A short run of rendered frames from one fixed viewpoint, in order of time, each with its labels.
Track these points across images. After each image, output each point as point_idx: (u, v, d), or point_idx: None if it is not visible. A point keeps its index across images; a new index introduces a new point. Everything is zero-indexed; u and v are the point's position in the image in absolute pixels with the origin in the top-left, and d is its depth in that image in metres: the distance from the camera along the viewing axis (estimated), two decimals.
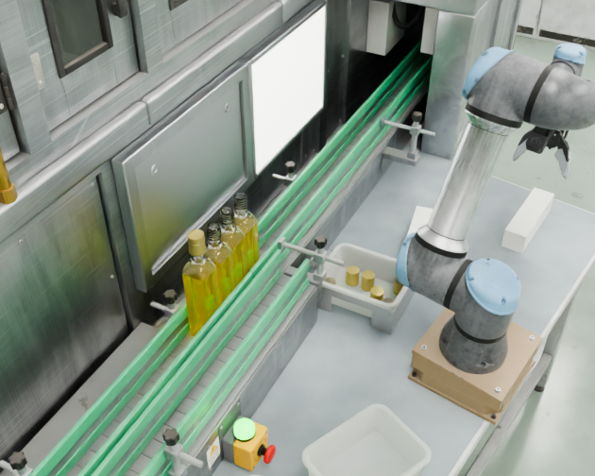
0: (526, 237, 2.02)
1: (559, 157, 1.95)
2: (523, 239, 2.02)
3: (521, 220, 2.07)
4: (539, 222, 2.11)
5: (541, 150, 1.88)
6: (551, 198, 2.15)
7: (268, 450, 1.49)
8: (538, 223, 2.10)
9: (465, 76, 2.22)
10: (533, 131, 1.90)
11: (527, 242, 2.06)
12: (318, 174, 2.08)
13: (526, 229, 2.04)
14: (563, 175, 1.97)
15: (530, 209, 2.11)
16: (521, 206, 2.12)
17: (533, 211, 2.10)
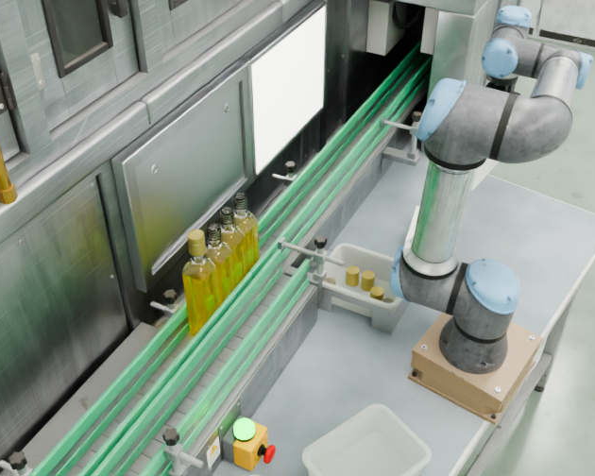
0: (476, 170, 1.74)
1: None
2: (473, 173, 1.74)
3: None
4: None
5: None
6: None
7: (268, 450, 1.49)
8: None
9: (465, 76, 2.22)
10: None
11: (479, 178, 1.78)
12: (318, 174, 2.08)
13: None
14: None
15: None
16: None
17: None
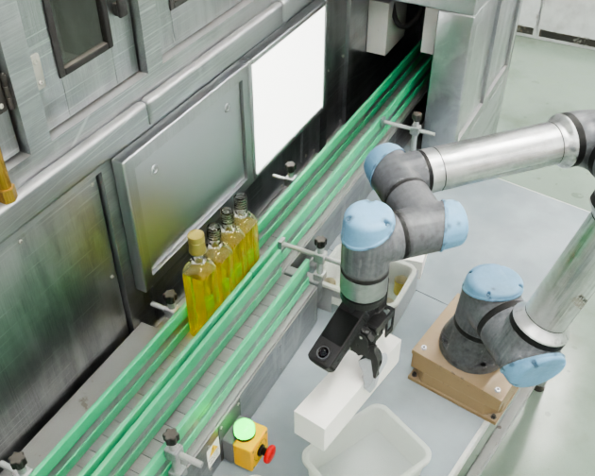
0: (326, 429, 1.18)
1: (365, 367, 1.22)
2: (321, 431, 1.18)
3: (330, 391, 1.23)
4: (365, 391, 1.27)
5: (331, 368, 1.15)
6: (392, 349, 1.30)
7: (268, 450, 1.49)
8: (363, 394, 1.26)
9: (465, 76, 2.22)
10: (322, 334, 1.16)
11: (335, 431, 1.22)
12: (318, 174, 2.08)
13: (331, 411, 1.20)
14: (365, 389, 1.25)
15: (350, 368, 1.27)
16: None
17: (353, 373, 1.26)
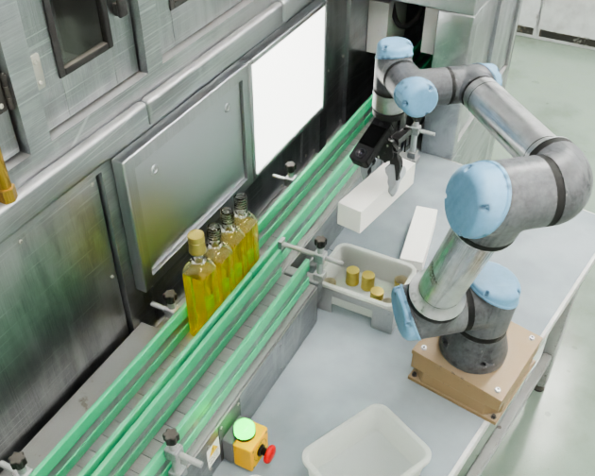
0: (362, 212, 1.61)
1: (389, 173, 1.65)
2: (359, 214, 1.62)
3: (364, 192, 1.67)
4: (389, 195, 1.70)
5: (366, 164, 1.58)
6: (409, 168, 1.74)
7: (268, 450, 1.49)
8: (387, 197, 1.70)
9: None
10: (359, 142, 1.60)
11: (367, 219, 1.65)
12: (318, 174, 2.08)
13: (365, 202, 1.64)
14: (389, 193, 1.69)
15: (379, 179, 1.70)
16: (369, 176, 1.71)
17: (381, 181, 1.70)
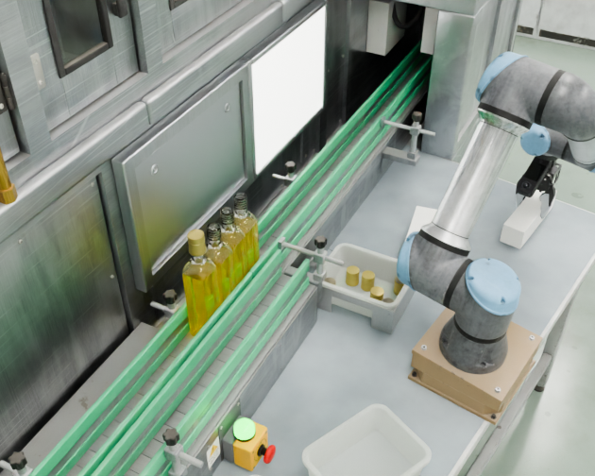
0: (524, 232, 2.01)
1: (543, 200, 2.05)
2: (521, 234, 2.01)
3: (521, 215, 2.06)
4: (539, 218, 2.10)
5: (531, 195, 1.98)
6: None
7: (268, 450, 1.49)
8: (538, 219, 2.10)
9: (465, 76, 2.22)
10: (523, 176, 1.99)
11: (526, 237, 2.05)
12: (318, 174, 2.08)
13: (525, 224, 2.03)
14: (541, 215, 2.08)
15: (531, 205, 2.10)
16: (522, 201, 2.11)
17: (533, 207, 2.09)
